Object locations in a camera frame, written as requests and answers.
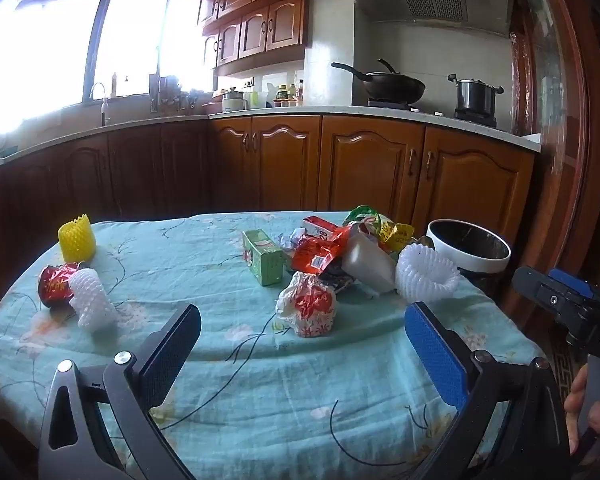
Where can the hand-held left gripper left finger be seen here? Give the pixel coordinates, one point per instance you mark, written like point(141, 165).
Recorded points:
point(170, 355)

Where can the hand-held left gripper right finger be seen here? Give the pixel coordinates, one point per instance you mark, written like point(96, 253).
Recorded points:
point(435, 355)

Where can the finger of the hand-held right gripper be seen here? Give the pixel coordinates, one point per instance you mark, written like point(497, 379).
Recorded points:
point(572, 282)
point(532, 287)

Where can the white trash bin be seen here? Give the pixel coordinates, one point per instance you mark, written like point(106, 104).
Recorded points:
point(475, 262)

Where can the large white foam fruit net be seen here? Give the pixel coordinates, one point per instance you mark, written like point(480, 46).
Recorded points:
point(422, 272)

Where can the small white foam fruit net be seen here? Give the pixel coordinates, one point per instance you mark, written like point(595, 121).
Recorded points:
point(92, 300)

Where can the yellow snack wrapper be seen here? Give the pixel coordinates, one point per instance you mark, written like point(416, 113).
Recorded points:
point(397, 236)

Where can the green carton box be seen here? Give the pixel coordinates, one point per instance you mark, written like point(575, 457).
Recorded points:
point(262, 260)

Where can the red foil wrapper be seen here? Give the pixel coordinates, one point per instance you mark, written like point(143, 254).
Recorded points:
point(55, 285)

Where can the white red-printed plastic bag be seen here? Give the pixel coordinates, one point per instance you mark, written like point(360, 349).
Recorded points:
point(307, 307)

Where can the yellow foam fruit net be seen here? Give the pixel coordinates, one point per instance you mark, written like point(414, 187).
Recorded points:
point(76, 242)

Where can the red snack bag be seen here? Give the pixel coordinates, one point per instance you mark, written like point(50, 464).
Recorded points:
point(317, 255)

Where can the green snack bag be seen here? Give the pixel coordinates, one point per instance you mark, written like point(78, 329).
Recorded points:
point(362, 212)

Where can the pale wrapper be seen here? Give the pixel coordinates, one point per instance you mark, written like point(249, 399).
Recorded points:
point(290, 239)

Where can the red and white carton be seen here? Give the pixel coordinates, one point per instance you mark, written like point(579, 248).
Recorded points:
point(320, 227)

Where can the person's right hand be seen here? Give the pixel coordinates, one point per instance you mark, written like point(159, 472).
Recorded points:
point(576, 405)

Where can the black bin liner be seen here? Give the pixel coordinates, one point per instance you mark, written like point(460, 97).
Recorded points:
point(472, 242)

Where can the teal floral tablecloth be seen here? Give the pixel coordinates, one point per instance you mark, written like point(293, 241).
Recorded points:
point(280, 385)

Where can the steel cooking pot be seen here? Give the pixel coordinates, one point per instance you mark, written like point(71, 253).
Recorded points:
point(475, 95)

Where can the wooden lower cabinets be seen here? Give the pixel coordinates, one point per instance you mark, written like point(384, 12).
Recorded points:
point(370, 160)

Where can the wooden cabinets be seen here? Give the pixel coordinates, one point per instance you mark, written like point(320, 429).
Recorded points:
point(370, 160)
point(270, 25)

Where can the black gas stove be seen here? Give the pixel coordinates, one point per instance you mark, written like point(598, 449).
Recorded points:
point(430, 108)

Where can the black wok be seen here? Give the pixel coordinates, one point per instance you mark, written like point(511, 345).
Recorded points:
point(395, 87)

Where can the chrome sink faucet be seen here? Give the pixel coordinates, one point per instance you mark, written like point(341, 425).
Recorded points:
point(103, 110)

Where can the white lidded pot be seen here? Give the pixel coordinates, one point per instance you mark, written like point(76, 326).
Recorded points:
point(234, 101)

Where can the utensil rack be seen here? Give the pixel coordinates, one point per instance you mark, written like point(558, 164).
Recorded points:
point(172, 92)

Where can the light stone countertop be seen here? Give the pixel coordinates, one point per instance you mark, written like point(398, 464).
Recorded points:
point(300, 111)

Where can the group of condiment bottles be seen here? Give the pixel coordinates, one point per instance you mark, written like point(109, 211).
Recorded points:
point(287, 96)

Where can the kitchen window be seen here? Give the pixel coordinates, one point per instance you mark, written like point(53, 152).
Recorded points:
point(125, 45)

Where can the wooden upper cabinets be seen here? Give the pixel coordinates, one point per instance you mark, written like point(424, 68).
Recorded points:
point(270, 25)

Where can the wooden door frame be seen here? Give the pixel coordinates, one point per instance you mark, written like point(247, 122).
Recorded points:
point(560, 110)

